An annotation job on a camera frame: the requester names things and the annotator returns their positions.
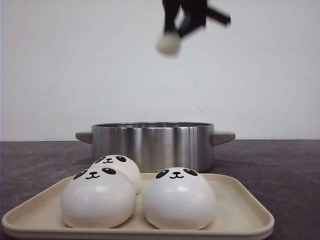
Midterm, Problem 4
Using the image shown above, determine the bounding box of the stainless steel pot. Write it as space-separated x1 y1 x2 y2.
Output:
75 122 236 173

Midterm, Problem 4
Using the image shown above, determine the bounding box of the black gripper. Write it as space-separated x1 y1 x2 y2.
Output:
162 0 231 38

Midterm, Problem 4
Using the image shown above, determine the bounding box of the beige plastic tray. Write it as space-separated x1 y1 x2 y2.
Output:
2 173 275 240

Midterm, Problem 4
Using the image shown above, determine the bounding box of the panda bun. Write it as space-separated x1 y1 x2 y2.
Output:
60 167 136 228
142 167 217 230
89 154 142 194
155 32 181 55

